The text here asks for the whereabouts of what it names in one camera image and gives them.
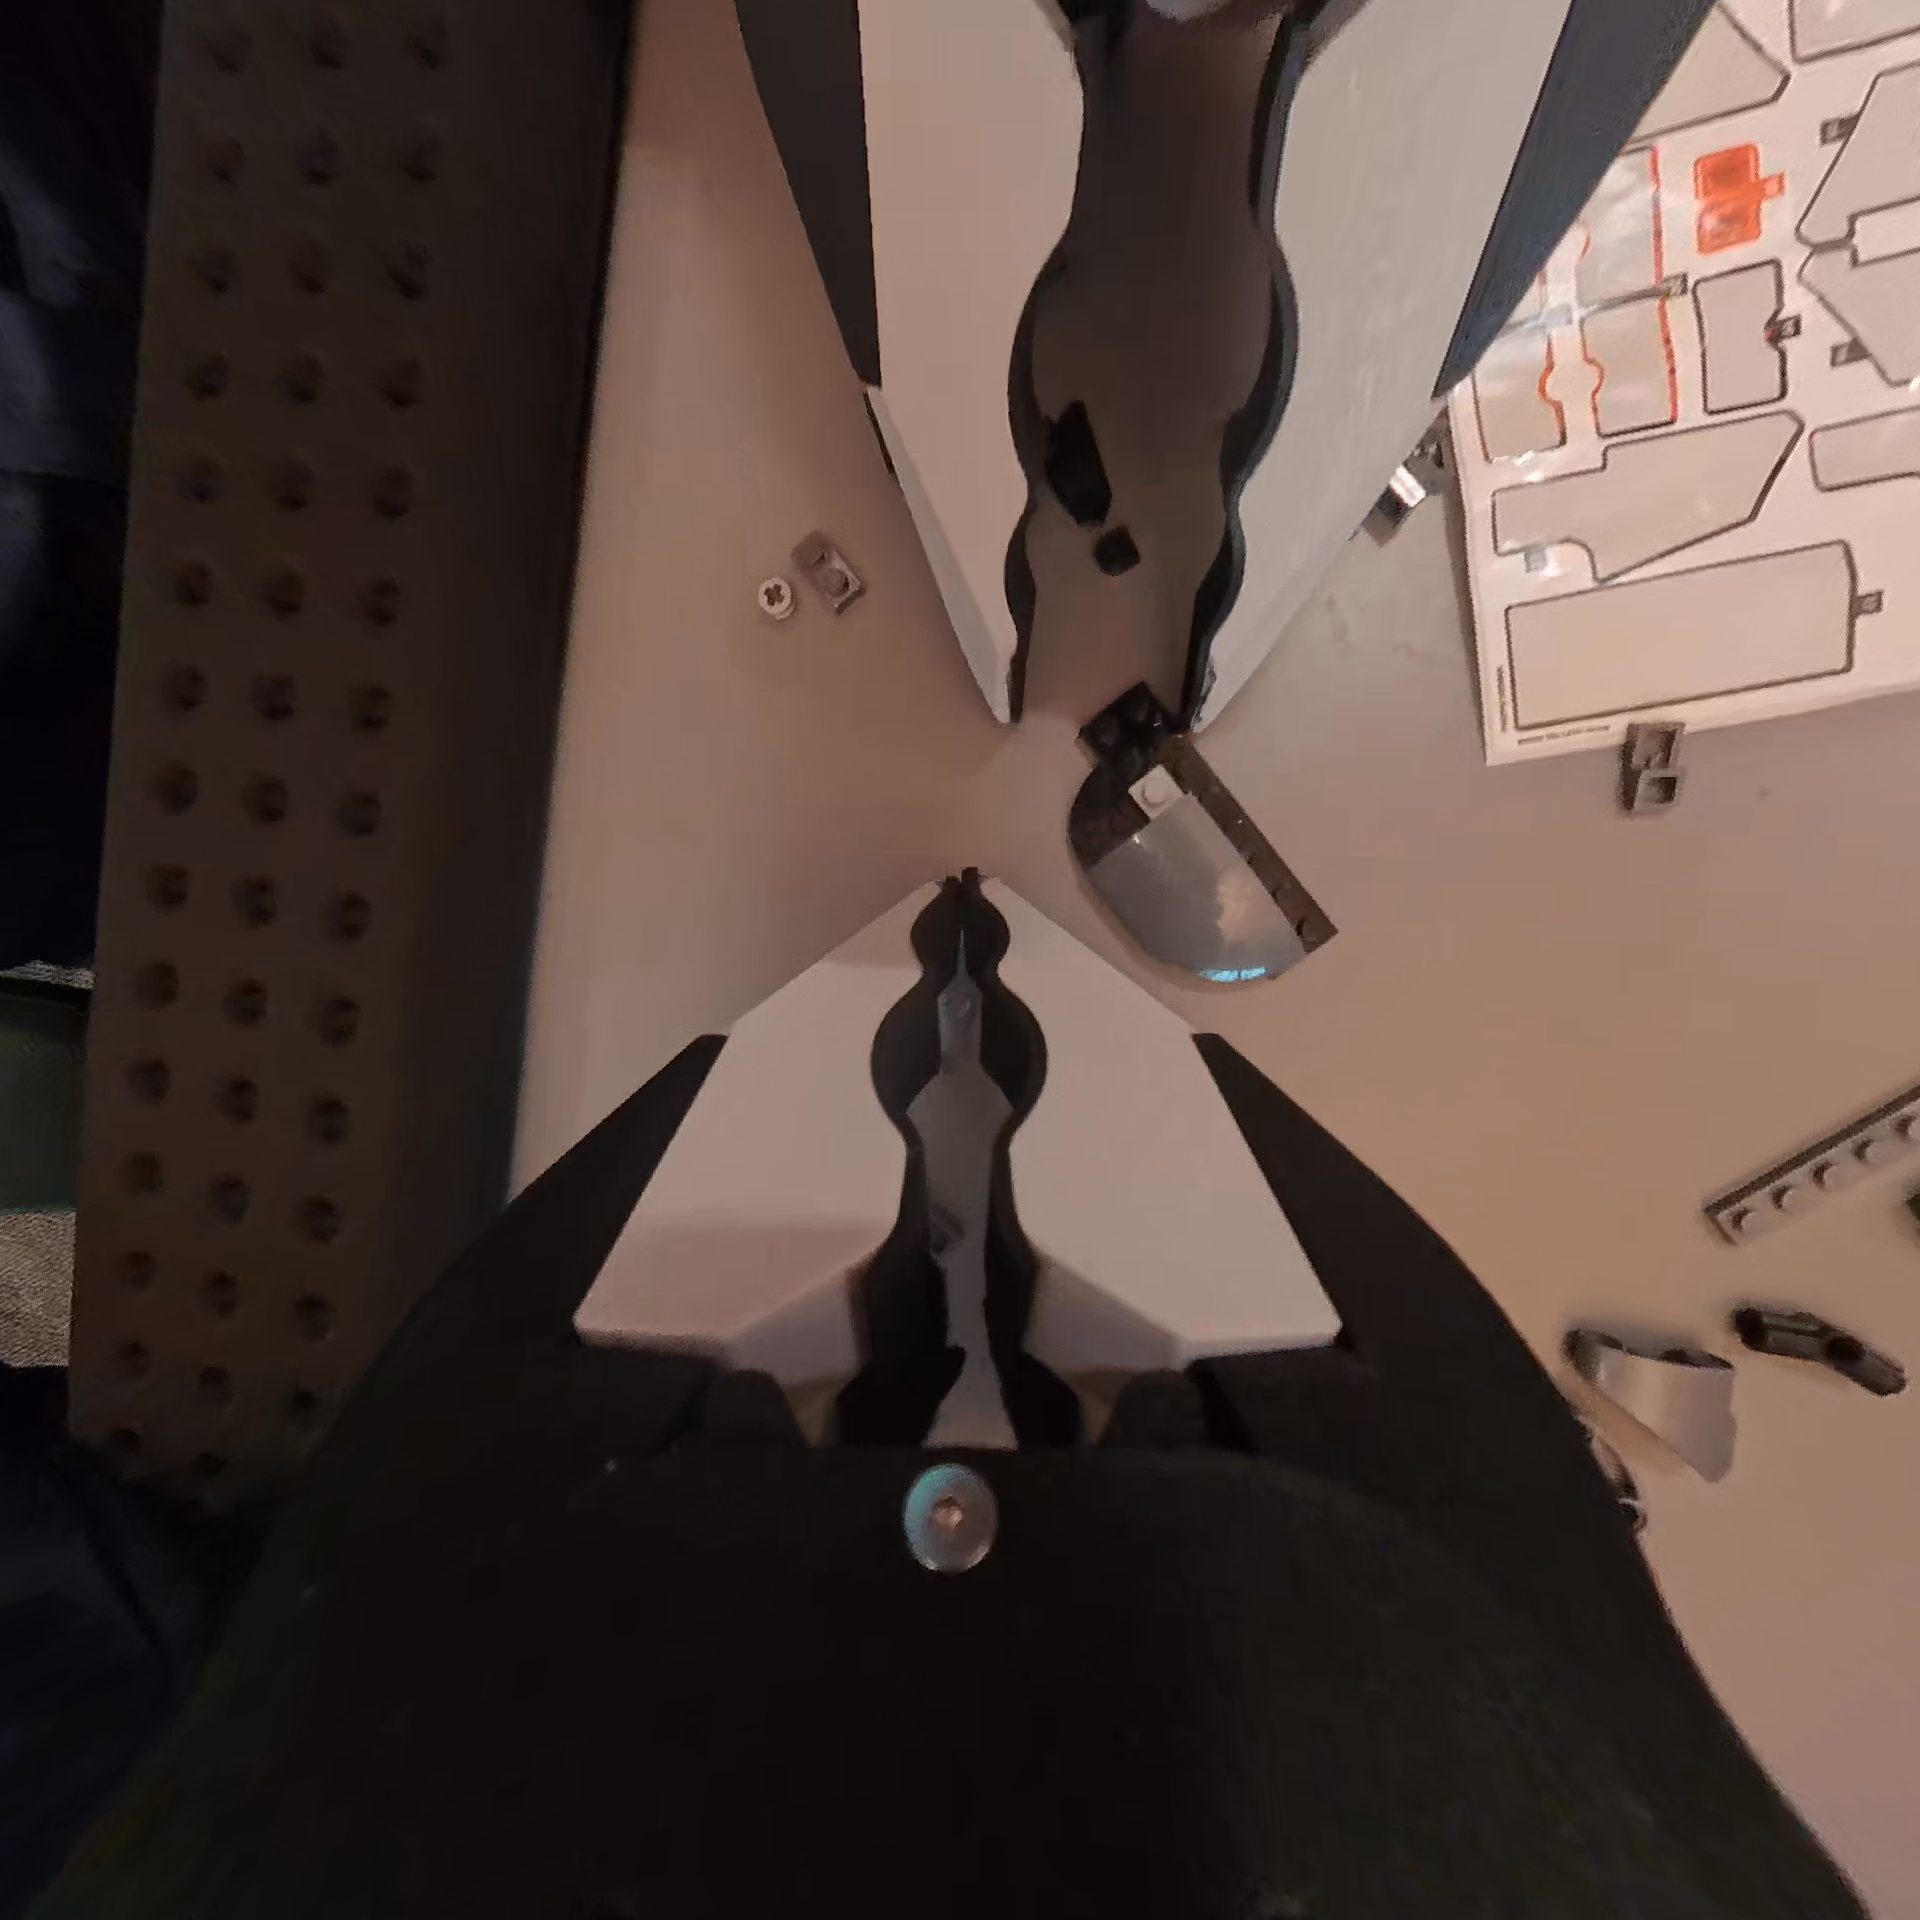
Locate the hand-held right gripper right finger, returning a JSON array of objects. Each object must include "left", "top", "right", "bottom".
[{"left": 966, "top": 870, "right": 1343, "bottom": 1448}]

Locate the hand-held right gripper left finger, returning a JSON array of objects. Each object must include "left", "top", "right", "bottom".
[{"left": 573, "top": 880, "right": 968, "bottom": 1448}]

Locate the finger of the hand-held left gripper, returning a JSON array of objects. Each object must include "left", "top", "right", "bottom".
[
  {"left": 853, "top": 0, "right": 1095, "bottom": 730},
  {"left": 1188, "top": 0, "right": 1579, "bottom": 736}
]

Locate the black plate lego assembly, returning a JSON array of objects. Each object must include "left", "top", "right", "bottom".
[{"left": 1064, "top": 680, "right": 1339, "bottom": 993}]

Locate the lego sticker sheet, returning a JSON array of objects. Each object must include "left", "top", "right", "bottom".
[{"left": 1444, "top": 0, "right": 1920, "bottom": 769}]

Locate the black lego pin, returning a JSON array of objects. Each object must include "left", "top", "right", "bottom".
[{"left": 1039, "top": 399, "right": 1116, "bottom": 523}]

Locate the grey curved lego slope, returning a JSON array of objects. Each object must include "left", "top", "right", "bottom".
[{"left": 1564, "top": 1322, "right": 1737, "bottom": 1481}]

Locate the long light grey lego plate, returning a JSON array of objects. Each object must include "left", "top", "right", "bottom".
[{"left": 1702, "top": 1082, "right": 1920, "bottom": 1247}]

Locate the black angled lego connector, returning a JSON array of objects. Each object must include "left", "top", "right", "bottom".
[{"left": 1727, "top": 1305, "right": 1910, "bottom": 1400}]

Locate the small grey two-stud plate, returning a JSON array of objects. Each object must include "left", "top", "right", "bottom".
[{"left": 785, "top": 528, "right": 872, "bottom": 617}]

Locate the black perforated pad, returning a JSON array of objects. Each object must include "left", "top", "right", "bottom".
[{"left": 67, "top": 0, "right": 636, "bottom": 1490}]

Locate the person's navy clothing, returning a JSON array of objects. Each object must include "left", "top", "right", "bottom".
[{"left": 0, "top": 0, "right": 168, "bottom": 968}]

